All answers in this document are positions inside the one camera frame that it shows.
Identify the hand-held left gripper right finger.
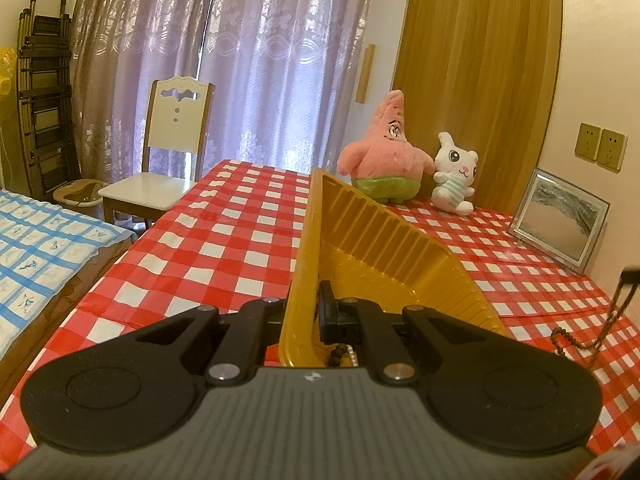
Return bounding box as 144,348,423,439
318,280,506,386

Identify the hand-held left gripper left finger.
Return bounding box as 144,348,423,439
117,297,291,386

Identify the yellow plastic tray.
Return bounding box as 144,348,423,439
278,168,511,371

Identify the bead necklace with gold charm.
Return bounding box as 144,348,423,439
551,280,626,361

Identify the red checkered tablecloth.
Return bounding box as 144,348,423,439
0,159,640,466

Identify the pink starfish plush toy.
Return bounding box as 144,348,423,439
336,90,436,205

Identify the white bunny plush toy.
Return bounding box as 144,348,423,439
432,131,479,217

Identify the white wooden chair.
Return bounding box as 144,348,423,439
97,76,216,233

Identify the wicker basket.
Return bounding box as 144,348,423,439
52,177,108,209

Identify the blue checkered blanket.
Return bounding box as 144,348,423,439
0,189,133,361

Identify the lilac lace curtain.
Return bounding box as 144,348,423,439
70,0,376,196

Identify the dark folding rack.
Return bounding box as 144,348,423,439
17,0,81,201

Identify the yellow plastic bag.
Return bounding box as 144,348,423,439
0,46,15,93

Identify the glass picture frame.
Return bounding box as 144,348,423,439
507,167,611,275

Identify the gold wall socket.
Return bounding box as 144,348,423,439
599,129,627,171
574,122,602,162

